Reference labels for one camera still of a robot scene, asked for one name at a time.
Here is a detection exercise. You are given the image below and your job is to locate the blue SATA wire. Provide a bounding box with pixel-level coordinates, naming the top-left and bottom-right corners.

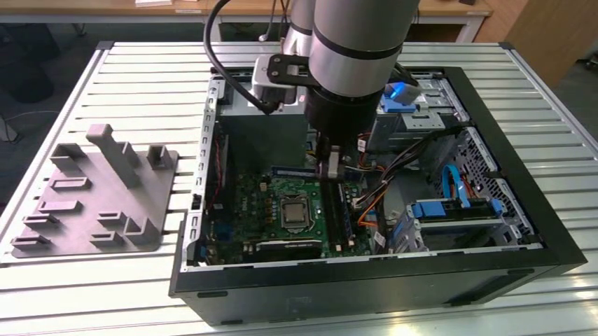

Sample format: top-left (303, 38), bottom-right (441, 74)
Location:
top-left (441, 164), bottom-right (473, 209)

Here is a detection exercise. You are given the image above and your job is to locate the black office chair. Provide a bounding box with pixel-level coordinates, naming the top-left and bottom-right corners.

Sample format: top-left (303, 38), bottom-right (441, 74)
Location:
top-left (0, 22), bottom-right (63, 105)

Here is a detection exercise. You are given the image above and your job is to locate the orange power wire bundle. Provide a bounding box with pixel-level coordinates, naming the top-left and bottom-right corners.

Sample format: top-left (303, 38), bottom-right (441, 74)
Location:
top-left (355, 181), bottom-right (398, 230)

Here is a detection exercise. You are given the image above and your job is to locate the silver CPU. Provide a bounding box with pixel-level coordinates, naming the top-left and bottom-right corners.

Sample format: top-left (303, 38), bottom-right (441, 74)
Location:
top-left (282, 203), bottom-right (309, 225)

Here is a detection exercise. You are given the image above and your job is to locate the grey power supply unit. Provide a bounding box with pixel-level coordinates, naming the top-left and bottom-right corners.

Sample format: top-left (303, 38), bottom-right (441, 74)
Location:
top-left (218, 83), bottom-right (313, 172)

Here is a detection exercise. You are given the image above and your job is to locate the blue plastic drive carrier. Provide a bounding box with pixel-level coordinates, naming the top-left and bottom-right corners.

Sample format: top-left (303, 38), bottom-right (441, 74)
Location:
top-left (381, 97), bottom-right (418, 113)

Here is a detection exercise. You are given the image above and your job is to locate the wooden desk white frame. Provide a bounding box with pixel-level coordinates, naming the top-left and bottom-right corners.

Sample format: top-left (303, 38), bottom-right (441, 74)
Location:
top-left (0, 0), bottom-right (496, 43)

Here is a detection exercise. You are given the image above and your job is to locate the black sleeved cable bundle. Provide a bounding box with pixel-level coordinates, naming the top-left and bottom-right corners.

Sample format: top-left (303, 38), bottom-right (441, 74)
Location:
top-left (378, 124), bottom-right (473, 186)

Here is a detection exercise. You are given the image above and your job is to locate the grey wrist camera blue light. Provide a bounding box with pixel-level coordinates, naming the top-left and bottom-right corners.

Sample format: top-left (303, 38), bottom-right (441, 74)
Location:
top-left (382, 80), bottom-right (422, 106)

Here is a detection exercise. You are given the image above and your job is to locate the brown wooden cabinet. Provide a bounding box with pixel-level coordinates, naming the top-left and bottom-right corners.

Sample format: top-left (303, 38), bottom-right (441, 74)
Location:
top-left (506, 0), bottom-right (598, 90)

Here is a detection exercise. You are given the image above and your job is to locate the CPU socket black frame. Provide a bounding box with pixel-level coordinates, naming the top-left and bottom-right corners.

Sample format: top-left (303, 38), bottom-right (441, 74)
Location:
top-left (275, 192), bottom-right (314, 236)

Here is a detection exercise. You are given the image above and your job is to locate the black graphics card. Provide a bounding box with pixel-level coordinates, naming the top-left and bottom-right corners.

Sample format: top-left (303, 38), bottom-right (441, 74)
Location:
top-left (201, 237), bottom-right (326, 264)

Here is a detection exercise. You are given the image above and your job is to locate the black PC case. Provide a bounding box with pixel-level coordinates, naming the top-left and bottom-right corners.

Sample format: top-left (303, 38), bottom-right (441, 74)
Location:
top-left (167, 64), bottom-right (589, 326)

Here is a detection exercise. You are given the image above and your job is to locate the grey parts rack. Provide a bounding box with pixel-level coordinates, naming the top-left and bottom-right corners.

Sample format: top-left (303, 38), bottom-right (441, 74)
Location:
top-left (8, 123), bottom-right (183, 259)

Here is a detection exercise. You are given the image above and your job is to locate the black case fan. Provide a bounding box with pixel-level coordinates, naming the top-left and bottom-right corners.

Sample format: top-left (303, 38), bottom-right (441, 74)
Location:
top-left (215, 134), bottom-right (238, 202)

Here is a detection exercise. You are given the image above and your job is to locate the grey metal drive cage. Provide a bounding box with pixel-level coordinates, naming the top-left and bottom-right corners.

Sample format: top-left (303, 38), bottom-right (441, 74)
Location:
top-left (373, 78), bottom-right (470, 152)

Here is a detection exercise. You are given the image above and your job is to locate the hard disk in blue carrier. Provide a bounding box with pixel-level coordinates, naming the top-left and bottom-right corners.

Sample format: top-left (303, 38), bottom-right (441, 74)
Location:
top-left (406, 198), bottom-right (504, 220)

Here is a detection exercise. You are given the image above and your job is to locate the grey metal disk bay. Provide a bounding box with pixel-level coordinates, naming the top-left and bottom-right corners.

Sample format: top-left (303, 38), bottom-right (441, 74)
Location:
top-left (390, 197), bottom-right (537, 255)

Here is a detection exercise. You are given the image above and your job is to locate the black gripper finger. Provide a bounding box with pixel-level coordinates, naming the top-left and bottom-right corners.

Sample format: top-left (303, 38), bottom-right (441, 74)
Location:
top-left (313, 129), bottom-right (351, 183)

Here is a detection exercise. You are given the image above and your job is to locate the grey wrist camera black bracket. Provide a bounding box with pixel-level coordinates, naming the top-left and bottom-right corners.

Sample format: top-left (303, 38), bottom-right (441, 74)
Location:
top-left (251, 53), bottom-right (322, 108)

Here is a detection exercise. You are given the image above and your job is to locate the black RAM slot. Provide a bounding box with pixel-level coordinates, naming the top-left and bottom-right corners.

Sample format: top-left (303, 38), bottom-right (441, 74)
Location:
top-left (322, 180), bottom-right (342, 251)
top-left (334, 181), bottom-right (351, 250)

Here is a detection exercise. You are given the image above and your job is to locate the green motherboard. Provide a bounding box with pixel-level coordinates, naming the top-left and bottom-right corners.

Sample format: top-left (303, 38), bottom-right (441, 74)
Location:
top-left (231, 169), bottom-right (375, 260)

